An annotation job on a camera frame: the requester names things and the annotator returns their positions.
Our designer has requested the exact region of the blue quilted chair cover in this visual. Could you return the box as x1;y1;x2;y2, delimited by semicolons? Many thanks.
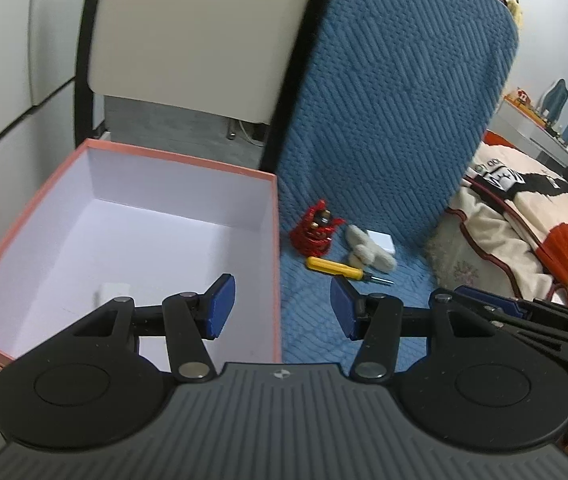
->
273;0;521;367

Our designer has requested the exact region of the white chair with black frame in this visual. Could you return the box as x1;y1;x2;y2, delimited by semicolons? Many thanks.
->
0;0;345;378

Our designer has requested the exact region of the small white block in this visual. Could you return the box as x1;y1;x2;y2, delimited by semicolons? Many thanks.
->
98;283;133;308

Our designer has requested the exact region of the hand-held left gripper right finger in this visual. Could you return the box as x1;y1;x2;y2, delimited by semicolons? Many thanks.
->
330;277;502;381

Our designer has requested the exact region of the white wardrobe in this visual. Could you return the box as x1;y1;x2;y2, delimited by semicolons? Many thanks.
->
0;0;111;186

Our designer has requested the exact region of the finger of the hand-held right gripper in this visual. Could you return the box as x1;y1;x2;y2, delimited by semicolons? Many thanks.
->
454;284;568;330
484;309;568;350

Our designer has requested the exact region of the floral bed sheet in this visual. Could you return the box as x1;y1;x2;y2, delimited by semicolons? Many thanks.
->
423;217;517;293

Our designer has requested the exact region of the white desk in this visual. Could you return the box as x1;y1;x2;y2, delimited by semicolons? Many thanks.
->
488;96;568;170

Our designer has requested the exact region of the cream printed blanket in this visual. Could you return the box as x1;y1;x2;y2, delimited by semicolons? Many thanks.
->
446;130;568;313

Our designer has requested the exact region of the white plush toy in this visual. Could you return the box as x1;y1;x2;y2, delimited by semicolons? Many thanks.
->
346;225;397;274

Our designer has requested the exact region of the pink cardboard box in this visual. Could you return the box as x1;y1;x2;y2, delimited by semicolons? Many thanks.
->
0;141;283;365

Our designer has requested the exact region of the red and black toy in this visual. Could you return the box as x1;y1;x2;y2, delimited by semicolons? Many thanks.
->
290;199;347;257

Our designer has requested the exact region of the white charger plug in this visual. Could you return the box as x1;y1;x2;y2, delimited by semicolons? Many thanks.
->
366;229;396;257

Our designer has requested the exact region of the white cable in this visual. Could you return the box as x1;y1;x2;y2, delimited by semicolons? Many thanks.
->
238;119;265;147

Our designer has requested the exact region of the yellow screwdriver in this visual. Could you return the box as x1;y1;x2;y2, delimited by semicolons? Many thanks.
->
305;256;395;285

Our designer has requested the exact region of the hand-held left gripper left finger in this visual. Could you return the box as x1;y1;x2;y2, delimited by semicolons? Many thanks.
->
71;273;237;381

